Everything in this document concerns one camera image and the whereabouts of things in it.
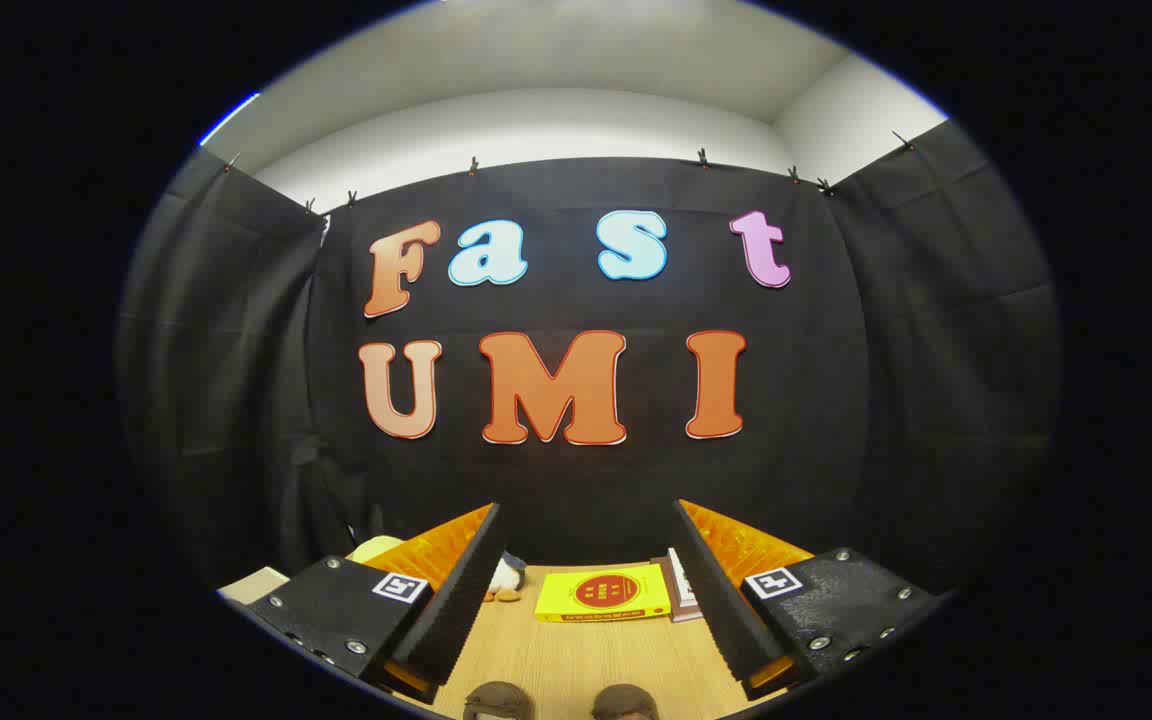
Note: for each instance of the yellow book with red circle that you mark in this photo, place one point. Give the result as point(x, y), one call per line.
point(601, 595)

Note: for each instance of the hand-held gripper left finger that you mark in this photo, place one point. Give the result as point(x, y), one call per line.
point(456, 600)

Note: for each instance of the penguin plush toy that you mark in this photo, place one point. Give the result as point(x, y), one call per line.
point(506, 580)

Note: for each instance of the yellow round plush ball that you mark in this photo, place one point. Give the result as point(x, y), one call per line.
point(376, 548)

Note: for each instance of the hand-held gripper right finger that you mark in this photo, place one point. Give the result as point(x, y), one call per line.
point(721, 600)

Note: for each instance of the beige fabric storage box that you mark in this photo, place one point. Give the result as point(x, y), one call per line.
point(254, 584)

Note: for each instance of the white illustrated book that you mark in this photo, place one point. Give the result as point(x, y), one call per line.
point(685, 585)

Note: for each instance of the brown suede shoe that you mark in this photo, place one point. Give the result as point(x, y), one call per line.
point(624, 704)
point(499, 702)

